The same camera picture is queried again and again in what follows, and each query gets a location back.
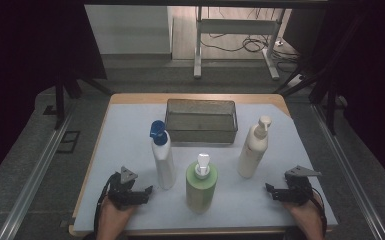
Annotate person's right hand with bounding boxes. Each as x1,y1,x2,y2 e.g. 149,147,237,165
283,196,324,231

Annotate pale blue table mat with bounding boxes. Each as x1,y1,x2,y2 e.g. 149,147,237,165
73,103,339,233

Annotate black floor cables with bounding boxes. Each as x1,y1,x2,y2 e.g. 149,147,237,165
199,8,301,73

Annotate white metal stand frame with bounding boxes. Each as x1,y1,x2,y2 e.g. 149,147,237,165
193,6,286,81

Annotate black metal crossbar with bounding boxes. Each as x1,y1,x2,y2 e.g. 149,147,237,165
83,0,330,10

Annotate cream pump bottle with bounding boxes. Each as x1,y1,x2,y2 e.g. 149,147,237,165
236,115,273,179

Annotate grey mesh metal basket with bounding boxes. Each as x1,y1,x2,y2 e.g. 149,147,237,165
164,98,239,145

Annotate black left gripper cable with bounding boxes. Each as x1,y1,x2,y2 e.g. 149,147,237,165
93,174,115,240

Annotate black tripod stand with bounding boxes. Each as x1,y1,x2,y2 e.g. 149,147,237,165
274,16,339,136
53,66,115,131

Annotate white bottle with blue cap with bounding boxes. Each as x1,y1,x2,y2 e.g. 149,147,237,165
149,119,177,191

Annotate small black floor plate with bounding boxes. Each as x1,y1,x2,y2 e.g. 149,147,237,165
42,104,59,116

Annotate dark curtain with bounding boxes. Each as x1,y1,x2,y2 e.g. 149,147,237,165
313,0,385,196
0,0,108,192

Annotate person's left hand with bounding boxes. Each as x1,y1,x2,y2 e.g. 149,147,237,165
97,199,136,231

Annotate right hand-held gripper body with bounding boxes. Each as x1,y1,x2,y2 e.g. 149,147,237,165
284,165,323,205

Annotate aluminium floor rail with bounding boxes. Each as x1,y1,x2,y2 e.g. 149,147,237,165
310,104,385,240
0,102,77,240

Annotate green pump bottle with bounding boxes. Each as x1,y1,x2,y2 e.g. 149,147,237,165
185,152,219,214

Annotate white panel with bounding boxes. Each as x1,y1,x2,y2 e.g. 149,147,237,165
84,4,174,62

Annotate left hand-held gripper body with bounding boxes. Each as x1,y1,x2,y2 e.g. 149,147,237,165
108,165,138,211

